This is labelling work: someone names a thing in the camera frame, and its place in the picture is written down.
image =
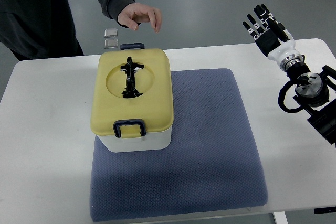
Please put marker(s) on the metal floor plate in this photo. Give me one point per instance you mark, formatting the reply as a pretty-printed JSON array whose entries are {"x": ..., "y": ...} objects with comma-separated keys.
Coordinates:
[
  {"x": 110, "y": 43},
  {"x": 111, "y": 32}
]

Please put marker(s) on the upper metal floor plate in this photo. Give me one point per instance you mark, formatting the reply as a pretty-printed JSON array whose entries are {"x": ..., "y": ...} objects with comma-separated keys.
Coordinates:
[{"x": 111, "y": 32}]

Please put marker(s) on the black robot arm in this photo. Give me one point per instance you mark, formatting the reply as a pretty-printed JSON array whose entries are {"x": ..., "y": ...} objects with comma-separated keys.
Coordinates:
[{"x": 311, "y": 93}]

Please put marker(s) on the person's bare hand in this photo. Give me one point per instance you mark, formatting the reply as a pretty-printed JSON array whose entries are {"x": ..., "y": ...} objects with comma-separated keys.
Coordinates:
[{"x": 136, "y": 13}]

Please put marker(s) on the lower metal floor plate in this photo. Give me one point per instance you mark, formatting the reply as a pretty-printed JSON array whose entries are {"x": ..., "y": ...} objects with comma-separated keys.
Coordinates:
[{"x": 110, "y": 43}]

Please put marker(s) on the white table leg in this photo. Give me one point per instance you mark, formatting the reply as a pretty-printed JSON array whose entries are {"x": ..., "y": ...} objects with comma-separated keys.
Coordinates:
[{"x": 280, "y": 217}]

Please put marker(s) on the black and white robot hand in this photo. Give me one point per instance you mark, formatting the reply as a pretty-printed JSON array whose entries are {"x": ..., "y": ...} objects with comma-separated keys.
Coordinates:
[{"x": 272, "y": 38}]

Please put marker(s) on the person in dark sweater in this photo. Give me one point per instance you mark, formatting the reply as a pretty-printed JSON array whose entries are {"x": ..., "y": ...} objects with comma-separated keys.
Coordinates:
[{"x": 40, "y": 29}]

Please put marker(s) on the white storage box base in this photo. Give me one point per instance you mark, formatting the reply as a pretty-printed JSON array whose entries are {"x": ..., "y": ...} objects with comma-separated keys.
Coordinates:
[{"x": 131, "y": 140}]

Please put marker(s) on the blue-grey cushion mat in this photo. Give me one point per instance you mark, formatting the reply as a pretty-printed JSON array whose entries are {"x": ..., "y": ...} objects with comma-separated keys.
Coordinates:
[{"x": 212, "y": 162}]

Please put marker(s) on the black table control panel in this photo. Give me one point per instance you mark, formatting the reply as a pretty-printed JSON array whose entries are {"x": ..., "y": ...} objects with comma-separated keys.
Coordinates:
[{"x": 325, "y": 210}]

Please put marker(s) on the yellow box lid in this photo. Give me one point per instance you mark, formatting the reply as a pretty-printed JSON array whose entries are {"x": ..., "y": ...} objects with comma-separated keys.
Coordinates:
[{"x": 133, "y": 93}]

